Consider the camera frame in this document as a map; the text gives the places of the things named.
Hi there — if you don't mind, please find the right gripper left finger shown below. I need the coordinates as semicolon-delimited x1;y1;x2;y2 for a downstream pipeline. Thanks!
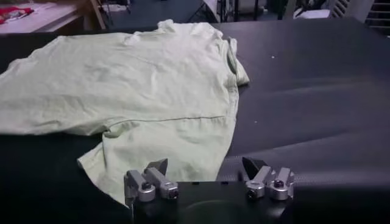
123;158;180;208

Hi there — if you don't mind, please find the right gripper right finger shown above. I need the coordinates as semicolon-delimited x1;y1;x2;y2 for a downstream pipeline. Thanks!
242;156;296;201

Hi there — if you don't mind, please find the light green shirt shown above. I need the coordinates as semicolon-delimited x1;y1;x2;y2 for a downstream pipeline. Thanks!
0;19;250;208

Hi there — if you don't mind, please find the black table cover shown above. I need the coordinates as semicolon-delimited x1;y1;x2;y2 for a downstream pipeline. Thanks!
0;16;390;224

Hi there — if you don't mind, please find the white side table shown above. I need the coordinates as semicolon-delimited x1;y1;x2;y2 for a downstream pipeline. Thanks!
0;2;85;35

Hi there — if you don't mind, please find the white air cooler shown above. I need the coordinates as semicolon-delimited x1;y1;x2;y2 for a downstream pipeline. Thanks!
330;0;390;37

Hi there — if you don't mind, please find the red folded shirt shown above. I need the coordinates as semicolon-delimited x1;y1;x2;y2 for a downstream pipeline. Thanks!
0;5;35;25

